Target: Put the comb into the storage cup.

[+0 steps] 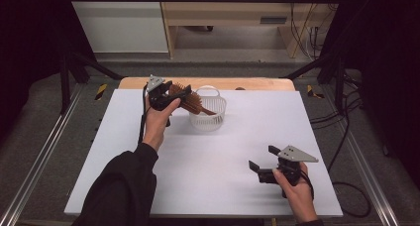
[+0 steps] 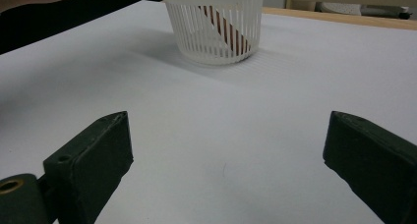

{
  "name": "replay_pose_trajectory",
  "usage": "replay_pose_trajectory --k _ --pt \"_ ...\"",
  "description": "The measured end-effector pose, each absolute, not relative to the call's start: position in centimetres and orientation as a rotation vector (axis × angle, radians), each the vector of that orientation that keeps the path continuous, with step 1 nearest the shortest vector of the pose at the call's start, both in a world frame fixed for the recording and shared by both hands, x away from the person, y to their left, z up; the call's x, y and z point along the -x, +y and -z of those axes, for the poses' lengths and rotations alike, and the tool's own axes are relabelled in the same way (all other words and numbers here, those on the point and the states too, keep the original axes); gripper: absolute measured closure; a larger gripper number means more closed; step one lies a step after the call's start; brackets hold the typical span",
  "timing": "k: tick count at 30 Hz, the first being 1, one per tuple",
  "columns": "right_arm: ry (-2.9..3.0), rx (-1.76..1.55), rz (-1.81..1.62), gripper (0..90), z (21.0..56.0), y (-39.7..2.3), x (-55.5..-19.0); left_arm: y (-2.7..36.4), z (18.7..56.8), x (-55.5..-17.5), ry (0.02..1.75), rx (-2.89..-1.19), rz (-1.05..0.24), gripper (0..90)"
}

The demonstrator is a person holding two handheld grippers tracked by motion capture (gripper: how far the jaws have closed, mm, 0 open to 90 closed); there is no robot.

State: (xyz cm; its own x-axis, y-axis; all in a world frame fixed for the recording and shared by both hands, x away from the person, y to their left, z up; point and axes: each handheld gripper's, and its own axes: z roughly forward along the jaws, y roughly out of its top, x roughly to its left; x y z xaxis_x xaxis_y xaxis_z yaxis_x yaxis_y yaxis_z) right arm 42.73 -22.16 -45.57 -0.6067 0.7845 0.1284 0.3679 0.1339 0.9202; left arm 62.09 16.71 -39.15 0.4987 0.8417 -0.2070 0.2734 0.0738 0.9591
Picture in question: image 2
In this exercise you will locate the white table cover sheet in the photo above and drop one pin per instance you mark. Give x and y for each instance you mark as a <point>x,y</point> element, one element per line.
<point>209,102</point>

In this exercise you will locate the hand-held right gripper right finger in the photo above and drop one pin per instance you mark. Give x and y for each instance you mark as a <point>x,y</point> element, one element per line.
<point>373,168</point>

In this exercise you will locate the brown wooden paddle hairbrush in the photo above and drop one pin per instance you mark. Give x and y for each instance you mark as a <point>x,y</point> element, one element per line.
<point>226,27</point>

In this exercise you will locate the white slotted plastic basket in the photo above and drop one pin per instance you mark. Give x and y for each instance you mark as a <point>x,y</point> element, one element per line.
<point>213,1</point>

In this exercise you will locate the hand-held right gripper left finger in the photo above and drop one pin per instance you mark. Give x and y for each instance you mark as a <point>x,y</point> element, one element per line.
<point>95,165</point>

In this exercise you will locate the wooden table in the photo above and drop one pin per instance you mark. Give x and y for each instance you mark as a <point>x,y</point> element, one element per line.
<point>344,18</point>

